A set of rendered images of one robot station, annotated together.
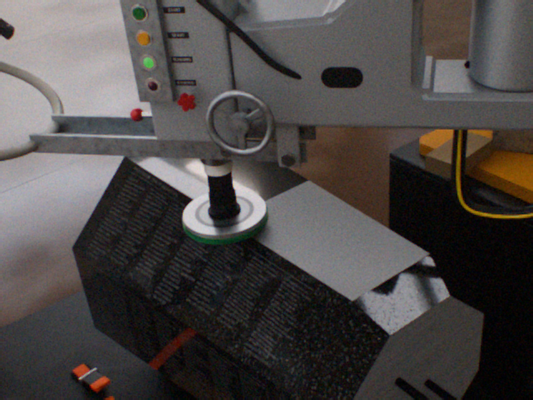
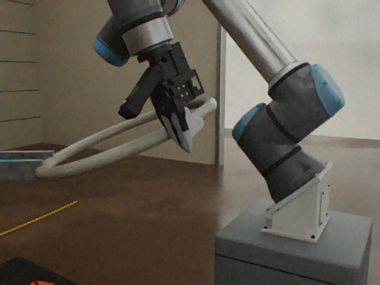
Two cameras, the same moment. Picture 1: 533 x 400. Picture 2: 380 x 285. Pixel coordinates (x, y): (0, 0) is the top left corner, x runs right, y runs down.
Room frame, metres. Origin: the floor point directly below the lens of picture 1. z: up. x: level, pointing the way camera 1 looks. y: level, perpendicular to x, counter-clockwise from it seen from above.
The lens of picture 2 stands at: (2.64, 0.49, 1.32)
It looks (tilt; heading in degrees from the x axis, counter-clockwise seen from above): 11 degrees down; 159
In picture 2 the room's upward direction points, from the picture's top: straight up
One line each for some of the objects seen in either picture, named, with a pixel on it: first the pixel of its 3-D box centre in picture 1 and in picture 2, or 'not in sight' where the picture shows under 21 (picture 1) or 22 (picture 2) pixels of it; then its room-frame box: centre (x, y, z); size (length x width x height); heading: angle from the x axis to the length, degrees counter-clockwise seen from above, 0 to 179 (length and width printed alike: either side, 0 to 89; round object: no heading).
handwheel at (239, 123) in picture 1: (244, 116); not in sight; (1.31, 0.02, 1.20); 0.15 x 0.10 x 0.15; 73
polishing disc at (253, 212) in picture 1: (224, 212); not in sight; (1.46, 0.10, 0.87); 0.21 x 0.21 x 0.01
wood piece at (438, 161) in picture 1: (459, 154); not in sight; (1.75, -0.59, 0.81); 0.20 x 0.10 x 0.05; 130
